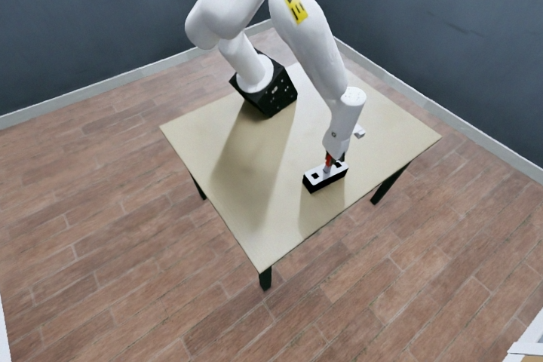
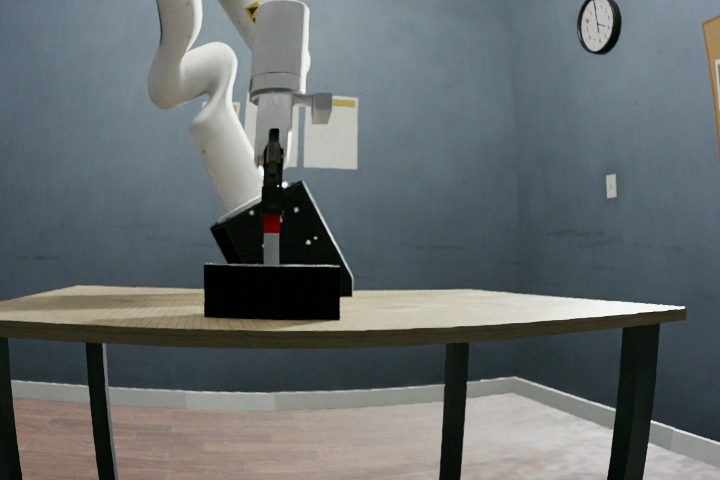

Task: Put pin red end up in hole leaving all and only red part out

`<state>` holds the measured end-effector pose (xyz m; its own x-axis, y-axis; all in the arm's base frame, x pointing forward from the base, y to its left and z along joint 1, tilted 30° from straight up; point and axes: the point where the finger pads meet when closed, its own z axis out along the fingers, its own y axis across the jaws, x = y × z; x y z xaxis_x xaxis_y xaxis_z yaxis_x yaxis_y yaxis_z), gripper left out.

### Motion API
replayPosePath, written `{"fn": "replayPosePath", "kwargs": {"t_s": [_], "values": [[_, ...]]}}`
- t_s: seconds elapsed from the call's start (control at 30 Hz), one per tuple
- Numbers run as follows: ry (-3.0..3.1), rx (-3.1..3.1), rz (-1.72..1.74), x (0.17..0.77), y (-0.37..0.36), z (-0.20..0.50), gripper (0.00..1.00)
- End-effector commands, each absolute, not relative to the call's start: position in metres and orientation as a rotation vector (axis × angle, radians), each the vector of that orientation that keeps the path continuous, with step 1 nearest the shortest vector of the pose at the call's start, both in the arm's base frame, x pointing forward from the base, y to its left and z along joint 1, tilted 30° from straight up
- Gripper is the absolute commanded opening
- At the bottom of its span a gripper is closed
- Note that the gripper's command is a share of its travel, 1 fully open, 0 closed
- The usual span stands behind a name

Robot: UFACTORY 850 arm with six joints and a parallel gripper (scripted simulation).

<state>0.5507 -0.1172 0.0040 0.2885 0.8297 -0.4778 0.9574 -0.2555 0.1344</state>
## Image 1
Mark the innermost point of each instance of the red and grey pin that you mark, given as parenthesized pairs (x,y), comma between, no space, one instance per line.
(327,167)

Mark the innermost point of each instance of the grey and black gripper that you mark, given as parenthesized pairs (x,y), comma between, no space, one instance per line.
(336,147)

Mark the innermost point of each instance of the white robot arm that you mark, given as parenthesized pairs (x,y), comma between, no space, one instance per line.
(301,24)

